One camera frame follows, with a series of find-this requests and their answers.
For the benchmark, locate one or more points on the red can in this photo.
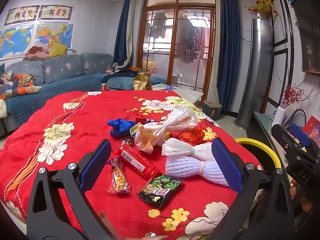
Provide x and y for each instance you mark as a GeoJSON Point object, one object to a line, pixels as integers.
{"type": "Point", "coordinates": [104, 87]}

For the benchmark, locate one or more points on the framed calligraphy picture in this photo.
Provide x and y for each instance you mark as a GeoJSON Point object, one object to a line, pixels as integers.
{"type": "Point", "coordinates": [21, 15]}
{"type": "Point", "coordinates": [56, 12]}

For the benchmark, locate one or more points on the white plastic bag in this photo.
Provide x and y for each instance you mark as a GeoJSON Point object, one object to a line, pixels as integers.
{"type": "Point", "coordinates": [172, 122]}

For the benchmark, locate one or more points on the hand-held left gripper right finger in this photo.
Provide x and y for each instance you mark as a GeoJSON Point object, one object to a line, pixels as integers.
{"type": "Point", "coordinates": [226, 165]}

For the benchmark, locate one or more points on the yellow cushion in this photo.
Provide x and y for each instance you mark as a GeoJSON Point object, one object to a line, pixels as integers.
{"type": "Point", "coordinates": [58, 50]}

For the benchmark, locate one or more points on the blue stool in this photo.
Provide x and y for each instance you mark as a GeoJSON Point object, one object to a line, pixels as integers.
{"type": "Point", "coordinates": [212, 110]}

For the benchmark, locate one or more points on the white foam net green tie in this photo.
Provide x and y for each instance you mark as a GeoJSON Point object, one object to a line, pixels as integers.
{"type": "Point", "coordinates": [180, 148]}

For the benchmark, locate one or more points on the yellow white snack packet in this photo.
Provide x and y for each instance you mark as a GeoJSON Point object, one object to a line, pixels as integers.
{"type": "Point", "coordinates": [133, 130]}

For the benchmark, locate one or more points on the red berry branches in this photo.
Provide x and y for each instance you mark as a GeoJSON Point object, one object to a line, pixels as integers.
{"type": "Point", "coordinates": [291, 96]}

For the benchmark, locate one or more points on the world map poster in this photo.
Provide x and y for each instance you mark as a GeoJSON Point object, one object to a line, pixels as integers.
{"type": "Point", "coordinates": [15, 41]}

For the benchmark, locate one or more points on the red candy wrapper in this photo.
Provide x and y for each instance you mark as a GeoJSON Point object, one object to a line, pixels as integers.
{"type": "Point", "coordinates": [142, 118]}

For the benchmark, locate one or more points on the clear orange snack wrapper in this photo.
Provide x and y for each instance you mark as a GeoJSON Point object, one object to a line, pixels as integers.
{"type": "Point", "coordinates": [118, 177]}

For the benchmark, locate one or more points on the yellow artificial flowers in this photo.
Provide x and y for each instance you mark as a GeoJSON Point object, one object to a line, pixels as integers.
{"type": "Point", "coordinates": [261, 5]}

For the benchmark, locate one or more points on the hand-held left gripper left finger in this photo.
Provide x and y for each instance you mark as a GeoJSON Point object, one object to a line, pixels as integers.
{"type": "Point", "coordinates": [96, 162]}

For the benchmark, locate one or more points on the black bin with yellow rim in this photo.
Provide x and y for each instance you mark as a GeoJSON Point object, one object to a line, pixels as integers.
{"type": "Point", "coordinates": [268, 152]}

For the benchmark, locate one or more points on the brown candy bar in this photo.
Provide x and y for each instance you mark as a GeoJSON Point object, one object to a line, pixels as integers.
{"type": "Point", "coordinates": [127, 142]}

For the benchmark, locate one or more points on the small white appliance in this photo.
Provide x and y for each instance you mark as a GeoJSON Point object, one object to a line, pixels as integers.
{"type": "Point", "coordinates": [178, 78]}

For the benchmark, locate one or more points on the blue grey sofa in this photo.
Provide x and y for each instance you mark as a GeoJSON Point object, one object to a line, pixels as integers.
{"type": "Point", "coordinates": [62, 70]}

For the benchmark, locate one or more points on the pile of clothes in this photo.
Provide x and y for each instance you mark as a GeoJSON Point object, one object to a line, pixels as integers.
{"type": "Point", "coordinates": [36, 53]}

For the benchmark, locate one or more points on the colourful children's book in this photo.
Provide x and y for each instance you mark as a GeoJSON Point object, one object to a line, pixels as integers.
{"type": "Point", "coordinates": [312, 127]}

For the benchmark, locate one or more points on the silver tower air conditioner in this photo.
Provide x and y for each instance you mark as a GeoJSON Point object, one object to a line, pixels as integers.
{"type": "Point", "coordinates": [257, 67]}

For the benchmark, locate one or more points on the gold paper bag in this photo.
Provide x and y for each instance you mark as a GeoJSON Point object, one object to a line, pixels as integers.
{"type": "Point", "coordinates": [142, 81]}

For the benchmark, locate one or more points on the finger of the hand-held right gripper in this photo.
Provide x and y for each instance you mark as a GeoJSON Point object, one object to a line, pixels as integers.
{"type": "Point", "coordinates": [300, 133]}
{"type": "Point", "coordinates": [285, 142]}

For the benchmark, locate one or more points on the wall television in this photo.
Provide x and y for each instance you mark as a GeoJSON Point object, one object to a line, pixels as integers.
{"type": "Point", "coordinates": [308, 35]}

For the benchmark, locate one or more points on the white coffee table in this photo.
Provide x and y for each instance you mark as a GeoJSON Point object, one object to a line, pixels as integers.
{"type": "Point", "coordinates": [187, 95]}

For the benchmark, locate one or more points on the country map poster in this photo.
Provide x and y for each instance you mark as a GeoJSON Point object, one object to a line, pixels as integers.
{"type": "Point", "coordinates": [56, 33]}

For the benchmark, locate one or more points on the red floral blanket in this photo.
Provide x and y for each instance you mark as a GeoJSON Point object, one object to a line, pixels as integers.
{"type": "Point", "coordinates": [87, 120]}

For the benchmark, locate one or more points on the red plastic tube bottle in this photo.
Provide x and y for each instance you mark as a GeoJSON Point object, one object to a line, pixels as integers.
{"type": "Point", "coordinates": [136, 161]}

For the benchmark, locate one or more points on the blue bag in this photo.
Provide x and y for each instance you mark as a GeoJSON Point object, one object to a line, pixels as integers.
{"type": "Point", "coordinates": [120, 127]}

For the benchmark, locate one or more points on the red plastic bag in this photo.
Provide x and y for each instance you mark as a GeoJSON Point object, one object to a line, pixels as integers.
{"type": "Point", "coordinates": [190, 137]}

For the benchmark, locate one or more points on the wooden glass door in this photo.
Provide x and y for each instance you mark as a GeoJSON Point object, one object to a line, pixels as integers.
{"type": "Point", "coordinates": [175, 42]}

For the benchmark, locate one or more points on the colourful patterned cloth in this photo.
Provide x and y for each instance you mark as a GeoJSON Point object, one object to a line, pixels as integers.
{"type": "Point", "coordinates": [17, 83]}

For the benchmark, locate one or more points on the blue curtain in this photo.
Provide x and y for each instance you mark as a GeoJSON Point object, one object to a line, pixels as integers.
{"type": "Point", "coordinates": [122, 35]}
{"type": "Point", "coordinates": [227, 50]}

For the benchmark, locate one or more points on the black snack packet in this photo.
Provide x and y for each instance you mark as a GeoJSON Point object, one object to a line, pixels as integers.
{"type": "Point", "coordinates": [161, 191]}

